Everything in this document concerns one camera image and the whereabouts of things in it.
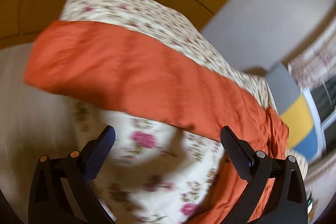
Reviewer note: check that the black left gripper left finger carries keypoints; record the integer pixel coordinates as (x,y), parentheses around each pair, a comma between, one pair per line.
(48,202)

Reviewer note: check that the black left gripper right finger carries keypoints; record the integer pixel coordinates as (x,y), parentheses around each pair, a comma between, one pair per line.
(287,200)

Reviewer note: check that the orange puffer jacket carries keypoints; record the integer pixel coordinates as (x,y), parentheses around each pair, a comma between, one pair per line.
(118,69)

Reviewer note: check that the grey yellow blue headboard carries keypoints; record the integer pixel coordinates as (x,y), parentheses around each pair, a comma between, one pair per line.
(294,111)

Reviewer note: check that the floral bed quilt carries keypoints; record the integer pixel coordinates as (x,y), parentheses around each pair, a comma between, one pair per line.
(156,172)

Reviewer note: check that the floral left curtain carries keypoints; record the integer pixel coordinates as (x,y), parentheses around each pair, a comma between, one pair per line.
(316,64)

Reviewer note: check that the window with white frame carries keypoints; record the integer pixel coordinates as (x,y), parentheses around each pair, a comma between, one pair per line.
(321,101)

